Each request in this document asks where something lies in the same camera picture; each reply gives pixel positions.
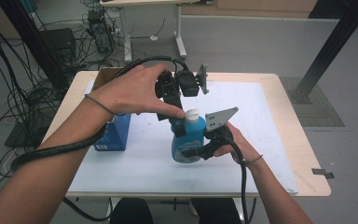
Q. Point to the dark floor plate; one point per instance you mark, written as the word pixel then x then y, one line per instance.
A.
pixel 18 137

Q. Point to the white table mat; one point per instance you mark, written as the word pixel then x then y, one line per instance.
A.
pixel 155 174

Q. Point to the grey floor mat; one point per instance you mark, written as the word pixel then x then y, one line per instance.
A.
pixel 320 112

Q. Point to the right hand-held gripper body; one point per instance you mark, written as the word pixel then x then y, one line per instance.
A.
pixel 219 119

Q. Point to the white-legged desk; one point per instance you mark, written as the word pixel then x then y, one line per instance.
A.
pixel 179 34

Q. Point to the person's right hand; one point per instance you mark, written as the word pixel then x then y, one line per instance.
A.
pixel 240 146

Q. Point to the person's leg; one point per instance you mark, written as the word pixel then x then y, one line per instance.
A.
pixel 132 211
pixel 214 211

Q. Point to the person's left leg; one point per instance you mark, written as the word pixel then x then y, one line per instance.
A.
pixel 132 211

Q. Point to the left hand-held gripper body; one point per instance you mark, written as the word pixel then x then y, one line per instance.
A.
pixel 186 82

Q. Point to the light wooden table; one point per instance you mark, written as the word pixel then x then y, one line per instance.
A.
pixel 304 149

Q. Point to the black tape strip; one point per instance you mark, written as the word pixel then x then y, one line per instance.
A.
pixel 321 172

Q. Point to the blue bottle with white cap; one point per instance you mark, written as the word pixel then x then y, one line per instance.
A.
pixel 192 137

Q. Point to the person's left hand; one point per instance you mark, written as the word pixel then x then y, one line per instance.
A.
pixel 130 91

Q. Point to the black computer tower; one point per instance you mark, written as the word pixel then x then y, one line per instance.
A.
pixel 101 31

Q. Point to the blue cardboard box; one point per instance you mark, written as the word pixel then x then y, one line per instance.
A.
pixel 116 133

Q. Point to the black metal frame post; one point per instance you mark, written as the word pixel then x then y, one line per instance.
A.
pixel 34 40
pixel 329 49

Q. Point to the person's right leg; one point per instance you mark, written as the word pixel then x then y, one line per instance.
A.
pixel 214 211

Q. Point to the black equipment box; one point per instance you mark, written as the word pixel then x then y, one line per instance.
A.
pixel 59 42

